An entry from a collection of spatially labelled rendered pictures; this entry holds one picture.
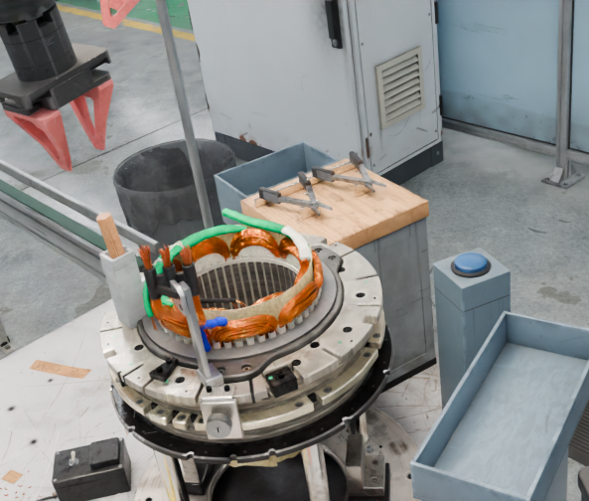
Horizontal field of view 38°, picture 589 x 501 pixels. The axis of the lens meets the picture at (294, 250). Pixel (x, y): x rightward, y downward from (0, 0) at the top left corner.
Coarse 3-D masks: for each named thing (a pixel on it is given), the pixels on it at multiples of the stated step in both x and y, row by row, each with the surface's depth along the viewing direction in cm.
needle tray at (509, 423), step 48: (528, 336) 93; (576, 336) 90; (480, 384) 89; (528, 384) 89; (576, 384) 88; (432, 432) 79; (480, 432) 84; (528, 432) 83; (432, 480) 76; (480, 480) 79; (528, 480) 78
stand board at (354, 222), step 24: (336, 192) 123; (384, 192) 121; (408, 192) 120; (264, 216) 120; (288, 216) 119; (336, 216) 117; (360, 216) 116; (384, 216) 115; (408, 216) 116; (336, 240) 112; (360, 240) 113
